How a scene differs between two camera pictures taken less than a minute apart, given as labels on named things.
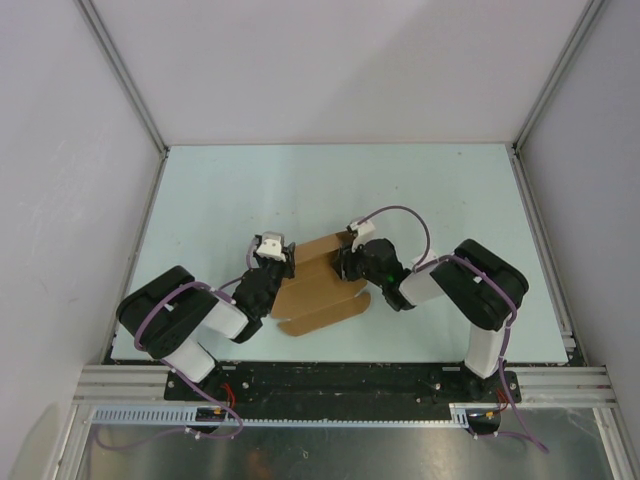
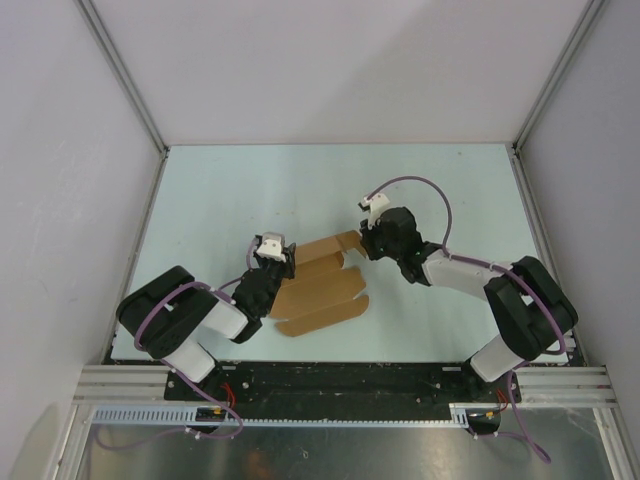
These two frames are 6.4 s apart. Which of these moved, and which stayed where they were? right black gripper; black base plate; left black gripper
Moved: right black gripper
Stayed: black base plate; left black gripper
